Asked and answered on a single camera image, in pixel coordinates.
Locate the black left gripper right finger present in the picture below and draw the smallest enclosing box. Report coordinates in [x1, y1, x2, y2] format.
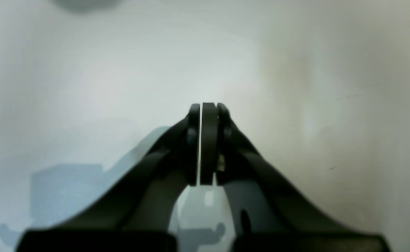
[200, 103, 391, 252]

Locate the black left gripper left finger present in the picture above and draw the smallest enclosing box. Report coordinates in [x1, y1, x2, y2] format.
[16, 104, 200, 252]

